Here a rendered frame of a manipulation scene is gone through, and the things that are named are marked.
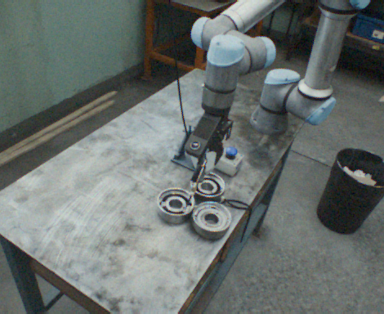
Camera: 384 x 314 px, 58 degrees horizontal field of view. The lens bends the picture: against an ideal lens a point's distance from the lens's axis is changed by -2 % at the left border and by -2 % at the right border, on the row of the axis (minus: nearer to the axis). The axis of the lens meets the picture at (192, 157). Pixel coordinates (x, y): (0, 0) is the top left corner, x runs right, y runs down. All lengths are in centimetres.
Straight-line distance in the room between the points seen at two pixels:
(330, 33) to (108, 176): 79
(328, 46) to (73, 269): 94
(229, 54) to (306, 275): 148
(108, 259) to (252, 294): 108
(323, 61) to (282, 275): 117
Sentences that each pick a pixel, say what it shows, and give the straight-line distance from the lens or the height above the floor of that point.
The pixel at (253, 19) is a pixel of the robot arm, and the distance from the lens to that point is 99.
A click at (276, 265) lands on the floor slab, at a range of 199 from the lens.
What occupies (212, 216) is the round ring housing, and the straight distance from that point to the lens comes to 99.
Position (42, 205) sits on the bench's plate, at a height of 80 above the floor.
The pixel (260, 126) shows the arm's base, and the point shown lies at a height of 82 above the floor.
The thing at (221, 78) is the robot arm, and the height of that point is 121.
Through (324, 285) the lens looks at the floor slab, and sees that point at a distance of 203.
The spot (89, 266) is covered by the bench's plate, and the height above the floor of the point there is 80.
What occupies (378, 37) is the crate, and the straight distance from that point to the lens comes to 430.
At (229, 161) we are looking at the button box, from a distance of 113.
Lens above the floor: 154
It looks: 38 degrees down
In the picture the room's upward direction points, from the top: 9 degrees clockwise
